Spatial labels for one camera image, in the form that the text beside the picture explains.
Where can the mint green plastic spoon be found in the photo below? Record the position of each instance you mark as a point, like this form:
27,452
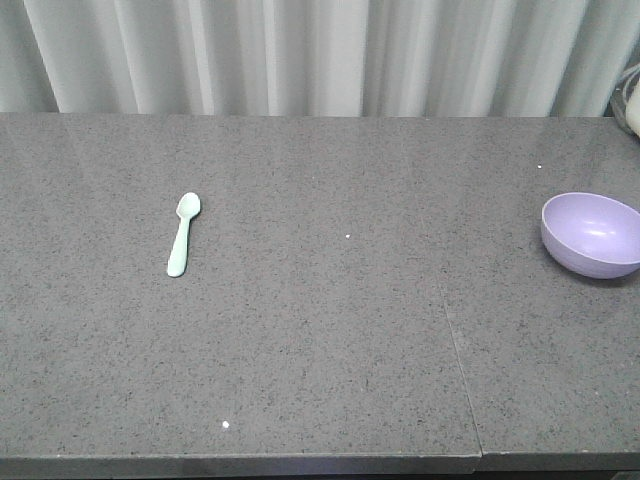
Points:
189,206

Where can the purple plastic bowl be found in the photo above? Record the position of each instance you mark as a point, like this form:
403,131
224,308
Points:
591,235

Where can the white pleated curtain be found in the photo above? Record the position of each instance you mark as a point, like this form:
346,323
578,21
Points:
319,58

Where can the white rice cooker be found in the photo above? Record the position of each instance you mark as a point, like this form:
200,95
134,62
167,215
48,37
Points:
624,101

